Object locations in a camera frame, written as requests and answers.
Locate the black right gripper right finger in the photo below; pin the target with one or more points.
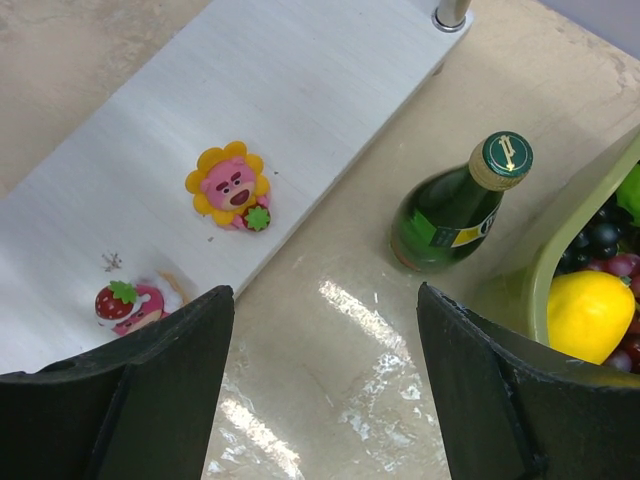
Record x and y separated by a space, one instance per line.
511 408

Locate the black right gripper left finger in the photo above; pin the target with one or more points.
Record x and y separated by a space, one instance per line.
139 407

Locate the red white strawberry toy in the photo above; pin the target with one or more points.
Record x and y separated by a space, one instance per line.
124 307

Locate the pink yellow bear toy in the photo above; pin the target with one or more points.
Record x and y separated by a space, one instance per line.
229 186

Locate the white two-tier shelf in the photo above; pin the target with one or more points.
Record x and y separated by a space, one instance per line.
306 85

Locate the yellow toy mango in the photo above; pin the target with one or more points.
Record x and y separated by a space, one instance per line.
588 313

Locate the purple toy grape bunch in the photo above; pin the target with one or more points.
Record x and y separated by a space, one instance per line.
609 242

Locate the green glass bottle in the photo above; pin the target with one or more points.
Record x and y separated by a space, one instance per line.
446 217

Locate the green toy lime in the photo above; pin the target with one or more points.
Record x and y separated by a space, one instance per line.
628 194

